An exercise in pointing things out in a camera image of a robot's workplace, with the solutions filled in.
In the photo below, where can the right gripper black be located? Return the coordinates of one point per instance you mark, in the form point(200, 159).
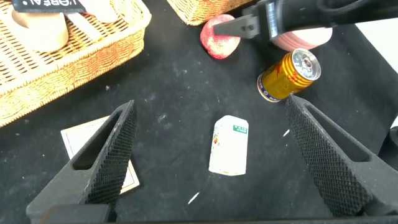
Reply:
point(298, 17)

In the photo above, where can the red peach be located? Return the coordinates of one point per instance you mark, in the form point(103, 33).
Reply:
point(217, 46)

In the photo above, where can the gold drink can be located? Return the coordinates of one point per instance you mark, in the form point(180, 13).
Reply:
point(286, 77)

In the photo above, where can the white box green label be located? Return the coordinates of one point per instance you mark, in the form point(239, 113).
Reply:
point(229, 146)

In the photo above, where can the small white paper scrap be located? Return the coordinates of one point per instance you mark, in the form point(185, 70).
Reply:
point(193, 198)
point(286, 133)

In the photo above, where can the black L'Oreal tube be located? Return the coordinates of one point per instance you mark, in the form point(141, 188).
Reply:
point(46, 5)

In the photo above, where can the black table cloth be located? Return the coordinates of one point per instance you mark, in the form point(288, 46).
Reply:
point(186, 93)

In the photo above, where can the thin white stick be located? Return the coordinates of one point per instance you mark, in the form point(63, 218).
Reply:
point(84, 26)

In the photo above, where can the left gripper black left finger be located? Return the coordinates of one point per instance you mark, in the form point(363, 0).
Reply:
point(102, 161)

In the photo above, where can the small beige cup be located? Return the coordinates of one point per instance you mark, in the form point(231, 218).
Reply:
point(43, 34)

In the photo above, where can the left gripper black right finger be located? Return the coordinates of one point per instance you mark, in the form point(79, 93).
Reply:
point(335, 168)

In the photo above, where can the flat white cardboard box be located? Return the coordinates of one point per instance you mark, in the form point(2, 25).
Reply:
point(77, 137)

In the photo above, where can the pink bowl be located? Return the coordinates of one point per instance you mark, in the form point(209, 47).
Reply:
point(304, 39)

